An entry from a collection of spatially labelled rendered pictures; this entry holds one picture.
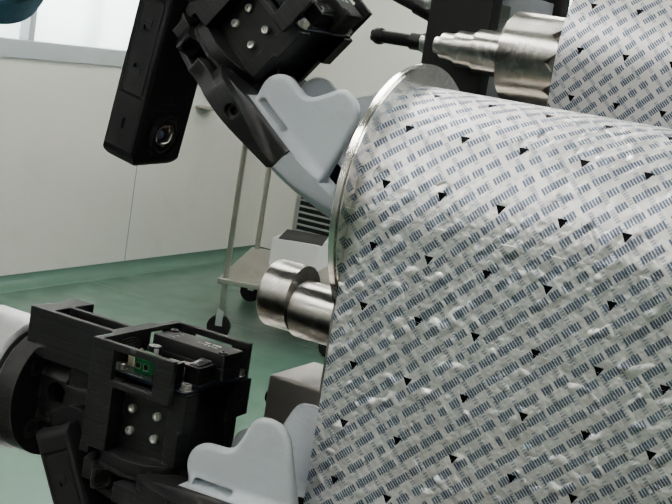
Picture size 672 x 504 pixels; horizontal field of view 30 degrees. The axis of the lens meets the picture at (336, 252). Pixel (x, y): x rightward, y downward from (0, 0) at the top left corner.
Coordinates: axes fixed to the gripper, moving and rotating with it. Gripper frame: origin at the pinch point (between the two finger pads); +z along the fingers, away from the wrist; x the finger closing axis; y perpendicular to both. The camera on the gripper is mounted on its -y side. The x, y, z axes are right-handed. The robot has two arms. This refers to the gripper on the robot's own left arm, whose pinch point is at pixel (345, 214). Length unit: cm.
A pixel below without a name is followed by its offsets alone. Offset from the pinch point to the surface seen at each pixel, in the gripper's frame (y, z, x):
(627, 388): 9.7, 16.8, -8.2
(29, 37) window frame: -232, -260, 350
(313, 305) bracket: -5.0, 2.6, 0.3
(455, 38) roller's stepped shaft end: 4.8, -10.7, 22.3
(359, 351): 0.1, 8.0, -8.1
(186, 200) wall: -289, -210, 479
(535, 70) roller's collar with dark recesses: 8.3, -4.4, 20.2
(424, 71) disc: 9.4, -1.9, -2.6
